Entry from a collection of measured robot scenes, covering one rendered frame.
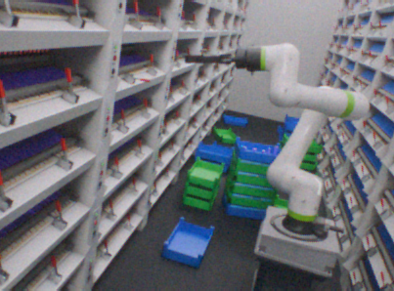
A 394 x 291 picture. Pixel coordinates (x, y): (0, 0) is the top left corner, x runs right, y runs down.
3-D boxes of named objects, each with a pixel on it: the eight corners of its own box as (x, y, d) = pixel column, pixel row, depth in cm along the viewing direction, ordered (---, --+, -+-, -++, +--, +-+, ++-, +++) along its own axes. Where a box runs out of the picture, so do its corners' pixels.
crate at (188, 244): (178, 228, 225) (181, 216, 222) (211, 238, 221) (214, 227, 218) (161, 256, 197) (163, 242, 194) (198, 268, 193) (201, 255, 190)
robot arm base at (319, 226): (341, 230, 174) (344, 219, 172) (342, 246, 160) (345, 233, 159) (284, 216, 181) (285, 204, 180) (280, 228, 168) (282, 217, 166)
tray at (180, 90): (188, 98, 260) (197, 80, 255) (161, 116, 203) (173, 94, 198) (162, 83, 261) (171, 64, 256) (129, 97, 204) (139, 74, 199)
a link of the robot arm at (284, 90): (325, 90, 165) (348, 87, 155) (324, 117, 164) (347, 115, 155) (262, 77, 145) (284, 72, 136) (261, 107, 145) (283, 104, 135)
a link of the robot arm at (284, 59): (299, 48, 148) (301, 38, 137) (298, 80, 148) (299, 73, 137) (262, 48, 151) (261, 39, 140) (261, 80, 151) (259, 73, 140)
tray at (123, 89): (162, 81, 188) (171, 64, 184) (110, 103, 131) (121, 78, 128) (127, 61, 189) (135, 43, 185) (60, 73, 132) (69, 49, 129)
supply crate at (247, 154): (277, 154, 261) (280, 144, 258) (284, 165, 242) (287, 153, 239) (234, 147, 258) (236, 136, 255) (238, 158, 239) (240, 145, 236)
